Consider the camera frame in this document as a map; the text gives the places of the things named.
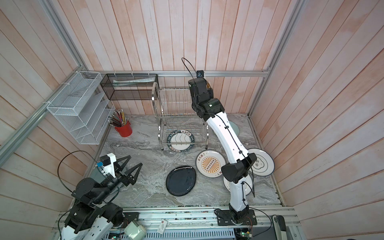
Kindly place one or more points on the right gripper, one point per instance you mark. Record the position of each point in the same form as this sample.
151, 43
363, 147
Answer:
211, 94

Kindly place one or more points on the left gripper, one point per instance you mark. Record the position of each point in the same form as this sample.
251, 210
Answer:
127, 180

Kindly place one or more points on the steel dish rack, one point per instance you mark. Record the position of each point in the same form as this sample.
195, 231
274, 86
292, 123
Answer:
173, 111

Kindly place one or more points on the pale green glass plate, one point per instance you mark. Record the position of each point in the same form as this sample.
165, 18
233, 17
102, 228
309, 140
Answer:
97, 175

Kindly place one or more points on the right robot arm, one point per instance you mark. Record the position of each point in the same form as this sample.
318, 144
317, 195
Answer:
211, 110

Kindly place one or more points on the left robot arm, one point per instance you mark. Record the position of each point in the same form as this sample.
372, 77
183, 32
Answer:
92, 217

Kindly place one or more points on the pale green flower plate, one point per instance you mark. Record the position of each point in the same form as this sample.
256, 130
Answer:
235, 128

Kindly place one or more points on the green rimmed white plate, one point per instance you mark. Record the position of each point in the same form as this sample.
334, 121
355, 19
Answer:
180, 141

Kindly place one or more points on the pencils bundle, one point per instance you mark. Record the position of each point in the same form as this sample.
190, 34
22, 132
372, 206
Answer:
118, 118

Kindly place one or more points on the black oval plate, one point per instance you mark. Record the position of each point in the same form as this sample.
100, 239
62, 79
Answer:
181, 180

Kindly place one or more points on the white power adapter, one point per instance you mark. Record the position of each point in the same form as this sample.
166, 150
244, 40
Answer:
135, 231

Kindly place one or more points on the white tag label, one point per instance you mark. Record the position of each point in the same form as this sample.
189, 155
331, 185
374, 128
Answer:
162, 227

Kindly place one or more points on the orange sunburst plate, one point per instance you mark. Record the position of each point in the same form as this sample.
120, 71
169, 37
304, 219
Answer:
248, 185
209, 163

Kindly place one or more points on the white black-rimmed plate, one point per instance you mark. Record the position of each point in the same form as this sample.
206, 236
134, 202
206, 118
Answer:
264, 165

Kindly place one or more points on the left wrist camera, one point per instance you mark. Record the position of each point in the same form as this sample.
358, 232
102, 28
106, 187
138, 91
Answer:
106, 165

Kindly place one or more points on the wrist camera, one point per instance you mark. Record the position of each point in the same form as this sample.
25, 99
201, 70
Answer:
200, 74
106, 165

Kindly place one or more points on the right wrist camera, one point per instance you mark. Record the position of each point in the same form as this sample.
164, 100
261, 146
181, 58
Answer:
200, 74

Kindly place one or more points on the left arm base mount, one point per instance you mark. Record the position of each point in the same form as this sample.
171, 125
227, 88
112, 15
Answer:
129, 217

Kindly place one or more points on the white mesh wall shelf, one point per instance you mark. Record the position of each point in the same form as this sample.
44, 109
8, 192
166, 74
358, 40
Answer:
81, 111

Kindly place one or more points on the black mesh wall basket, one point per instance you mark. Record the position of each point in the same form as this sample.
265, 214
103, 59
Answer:
127, 87

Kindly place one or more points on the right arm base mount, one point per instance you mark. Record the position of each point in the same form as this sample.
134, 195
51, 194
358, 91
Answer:
231, 218

